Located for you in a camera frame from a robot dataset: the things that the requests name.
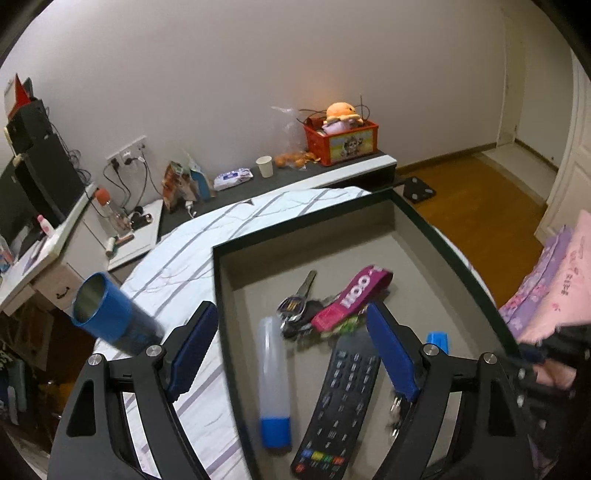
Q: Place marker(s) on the black remote control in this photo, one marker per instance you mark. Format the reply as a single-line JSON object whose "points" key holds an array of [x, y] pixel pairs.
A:
{"points": [[341, 406]]}

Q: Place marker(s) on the black bathroom scale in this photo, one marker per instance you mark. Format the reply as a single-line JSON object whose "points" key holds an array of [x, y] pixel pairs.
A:
{"points": [[419, 190]]}

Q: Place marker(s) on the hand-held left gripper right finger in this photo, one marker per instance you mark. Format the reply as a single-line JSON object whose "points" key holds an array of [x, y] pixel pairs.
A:
{"points": [[390, 350]]}

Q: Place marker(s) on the white paper cup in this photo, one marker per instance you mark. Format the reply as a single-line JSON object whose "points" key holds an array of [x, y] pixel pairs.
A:
{"points": [[265, 167]]}

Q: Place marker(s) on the blue metal tumbler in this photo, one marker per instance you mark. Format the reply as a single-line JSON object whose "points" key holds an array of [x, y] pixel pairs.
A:
{"points": [[115, 314]]}

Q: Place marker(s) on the white door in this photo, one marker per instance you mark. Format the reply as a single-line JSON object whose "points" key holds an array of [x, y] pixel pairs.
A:
{"points": [[572, 161]]}

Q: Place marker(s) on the white lint roller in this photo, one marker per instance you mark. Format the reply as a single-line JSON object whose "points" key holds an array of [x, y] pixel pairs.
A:
{"points": [[111, 247]]}

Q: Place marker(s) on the black monitor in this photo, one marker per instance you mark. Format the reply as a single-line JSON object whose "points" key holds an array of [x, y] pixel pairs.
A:
{"points": [[11, 207]]}

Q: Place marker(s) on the red paper item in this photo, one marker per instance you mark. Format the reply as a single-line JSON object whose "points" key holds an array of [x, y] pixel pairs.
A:
{"points": [[24, 92]]}

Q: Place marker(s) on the white low shelf board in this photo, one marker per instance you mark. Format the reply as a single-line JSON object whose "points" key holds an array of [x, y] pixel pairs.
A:
{"points": [[138, 240]]}

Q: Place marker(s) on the red plastic crate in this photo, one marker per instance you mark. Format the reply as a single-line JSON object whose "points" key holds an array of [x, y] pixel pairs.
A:
{"points": [[346, 145]]}

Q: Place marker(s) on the large black speaker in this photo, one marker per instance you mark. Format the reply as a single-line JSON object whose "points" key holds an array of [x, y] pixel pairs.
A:
{"points": [[51, 180]]}

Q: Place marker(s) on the brown snack bag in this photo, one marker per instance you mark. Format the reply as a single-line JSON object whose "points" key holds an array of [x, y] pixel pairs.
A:
{"points": [[178, 187]]}

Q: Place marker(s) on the white desk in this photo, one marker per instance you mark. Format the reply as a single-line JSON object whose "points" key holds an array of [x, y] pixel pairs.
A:
{"points": [[46, 267]]}

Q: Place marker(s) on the small blue packet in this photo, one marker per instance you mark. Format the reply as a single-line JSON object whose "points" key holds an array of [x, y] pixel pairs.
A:
{"points": [[437, 340]]}

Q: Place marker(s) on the clear plastic bag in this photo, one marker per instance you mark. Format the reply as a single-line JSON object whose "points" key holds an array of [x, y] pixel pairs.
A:
{"points": [[291, 131]]}

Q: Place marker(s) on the white bottle with pink cap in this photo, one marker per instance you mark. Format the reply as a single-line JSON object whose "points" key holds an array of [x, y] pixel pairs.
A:
{"points": [[45, 227]]}

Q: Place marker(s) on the clear tube with blue cap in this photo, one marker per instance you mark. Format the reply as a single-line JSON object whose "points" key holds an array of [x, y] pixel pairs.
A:
{"points": [[272, 369]]}

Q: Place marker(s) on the wet wipes packet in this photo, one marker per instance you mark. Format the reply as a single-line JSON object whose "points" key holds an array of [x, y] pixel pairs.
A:
{"points": [[233, 179]]}

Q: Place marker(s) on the pink box with dark rim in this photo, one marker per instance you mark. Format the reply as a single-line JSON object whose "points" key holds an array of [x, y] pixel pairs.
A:
{"points": [[415, 258]]}

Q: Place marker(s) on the pink printed quilt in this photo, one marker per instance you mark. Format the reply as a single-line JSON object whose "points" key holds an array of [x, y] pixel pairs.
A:
{"points": [[563, 286]]}

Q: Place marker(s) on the dark low cabinet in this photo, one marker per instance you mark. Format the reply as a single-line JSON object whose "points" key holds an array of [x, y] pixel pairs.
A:
{"points": [[286, 182]]}

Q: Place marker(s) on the bunch of keys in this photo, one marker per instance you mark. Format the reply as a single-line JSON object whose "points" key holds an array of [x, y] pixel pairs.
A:
{"points": [[295, 307]]}

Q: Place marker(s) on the orange cap bottle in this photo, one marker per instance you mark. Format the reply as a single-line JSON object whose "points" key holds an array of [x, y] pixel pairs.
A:
{"points": [[107, 205]]}

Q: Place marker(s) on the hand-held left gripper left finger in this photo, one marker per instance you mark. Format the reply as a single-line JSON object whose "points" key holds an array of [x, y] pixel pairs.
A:
{"points": [[194, 350]]}

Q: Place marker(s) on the orange plush toy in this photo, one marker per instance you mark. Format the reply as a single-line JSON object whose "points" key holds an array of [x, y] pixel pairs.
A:
{"points": [[342, 115]]}

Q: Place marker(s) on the small black speaker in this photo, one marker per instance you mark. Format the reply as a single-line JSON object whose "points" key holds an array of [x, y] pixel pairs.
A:
{"points": [[27, 124]]}

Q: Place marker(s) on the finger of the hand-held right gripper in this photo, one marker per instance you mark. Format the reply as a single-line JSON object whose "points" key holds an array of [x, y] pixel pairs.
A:
{"points": [[531, 354]]}

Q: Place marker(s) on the white wall outlet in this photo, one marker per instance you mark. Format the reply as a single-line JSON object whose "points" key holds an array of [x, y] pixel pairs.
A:
{"points": [[125, 147]]}

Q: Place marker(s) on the small silver keys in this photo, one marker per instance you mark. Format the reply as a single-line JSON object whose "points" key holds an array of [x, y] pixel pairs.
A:
{"points": [[398, 415]]}

